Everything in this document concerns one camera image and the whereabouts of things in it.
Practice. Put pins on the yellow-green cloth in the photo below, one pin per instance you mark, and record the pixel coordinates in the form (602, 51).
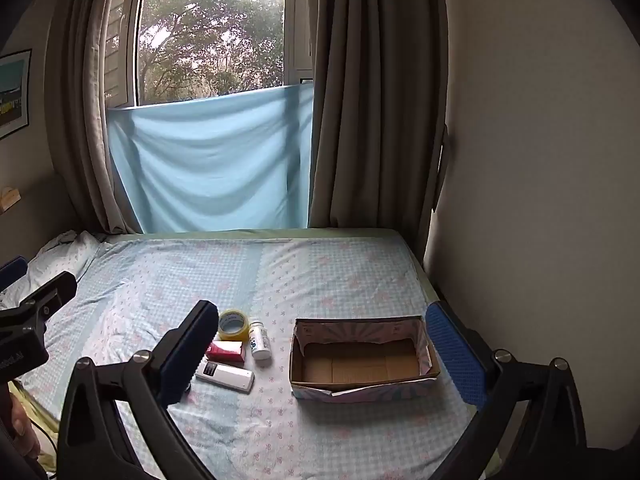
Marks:
(35, 405)

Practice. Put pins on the grey-brown curtain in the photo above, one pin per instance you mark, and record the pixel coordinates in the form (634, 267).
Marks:
(375, 110)
(80, 110)

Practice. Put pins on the cardboard box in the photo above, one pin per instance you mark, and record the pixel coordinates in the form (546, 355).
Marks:
(360, 366)

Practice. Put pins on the white remote control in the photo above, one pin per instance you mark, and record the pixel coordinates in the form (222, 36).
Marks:
(230, 376)

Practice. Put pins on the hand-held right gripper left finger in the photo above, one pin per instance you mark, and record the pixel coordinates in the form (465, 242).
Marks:
(187, 355)

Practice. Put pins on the wooden wall shelf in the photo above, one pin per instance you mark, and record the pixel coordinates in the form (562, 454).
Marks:
(7, 200)

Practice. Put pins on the window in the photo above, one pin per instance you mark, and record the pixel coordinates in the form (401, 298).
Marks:
(200, 35)

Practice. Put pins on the red carton box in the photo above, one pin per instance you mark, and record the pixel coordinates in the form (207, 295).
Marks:
(227, 351)

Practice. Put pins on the light floral pillow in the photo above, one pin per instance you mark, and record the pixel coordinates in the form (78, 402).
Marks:
(60, 255)

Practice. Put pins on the wall poster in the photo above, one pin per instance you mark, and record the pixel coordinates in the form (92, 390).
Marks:
(12, 95)

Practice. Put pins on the white pill bottle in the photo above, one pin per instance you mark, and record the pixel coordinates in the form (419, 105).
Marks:
(260, 345)

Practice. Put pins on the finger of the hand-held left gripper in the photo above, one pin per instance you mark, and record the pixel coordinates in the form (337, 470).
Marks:
(12, 270)
(50, 292)

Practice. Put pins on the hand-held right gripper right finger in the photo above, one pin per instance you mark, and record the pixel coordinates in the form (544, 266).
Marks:
(455, 355)

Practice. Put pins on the light blue cloth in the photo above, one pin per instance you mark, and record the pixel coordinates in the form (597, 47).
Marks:
(210, 160)

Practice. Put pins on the person's left hand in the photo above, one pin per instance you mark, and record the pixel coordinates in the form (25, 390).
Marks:
(17, 420)

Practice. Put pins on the yellow tape roll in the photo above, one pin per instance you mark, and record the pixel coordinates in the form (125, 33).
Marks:
(232, 334)

